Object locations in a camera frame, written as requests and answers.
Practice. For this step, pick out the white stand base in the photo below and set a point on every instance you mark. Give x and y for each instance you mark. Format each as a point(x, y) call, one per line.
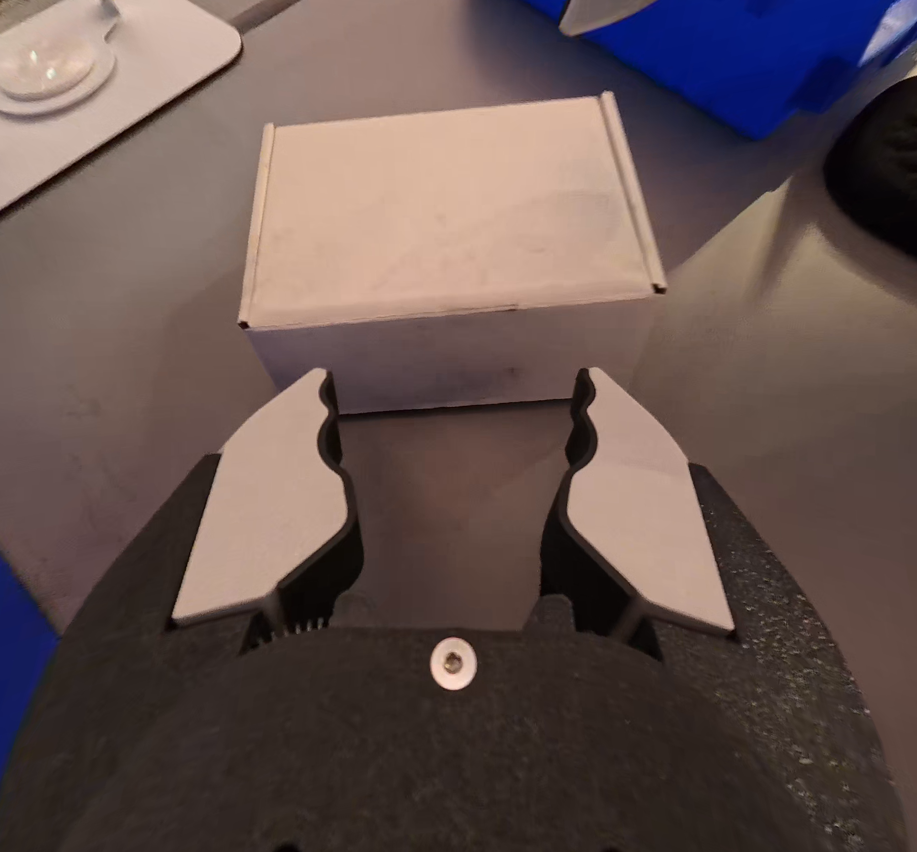
point(165, 56)

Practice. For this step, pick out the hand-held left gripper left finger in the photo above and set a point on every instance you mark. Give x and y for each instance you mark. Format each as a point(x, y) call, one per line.
point(272, 508)

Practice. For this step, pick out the white cardboard box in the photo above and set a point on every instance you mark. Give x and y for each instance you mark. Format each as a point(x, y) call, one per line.
point(444, 221)

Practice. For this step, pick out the black oval cushion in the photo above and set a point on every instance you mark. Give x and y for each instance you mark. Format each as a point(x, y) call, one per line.
point(881, 164)

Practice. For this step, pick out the blue clothing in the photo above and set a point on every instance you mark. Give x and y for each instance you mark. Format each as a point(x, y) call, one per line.
point(21, 651)

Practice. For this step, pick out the blue plastic bin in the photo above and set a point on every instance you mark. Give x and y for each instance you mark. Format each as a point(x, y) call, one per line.
point(752, 63)

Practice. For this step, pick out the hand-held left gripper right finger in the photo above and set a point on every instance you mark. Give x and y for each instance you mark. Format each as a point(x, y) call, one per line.
point(645, 508)

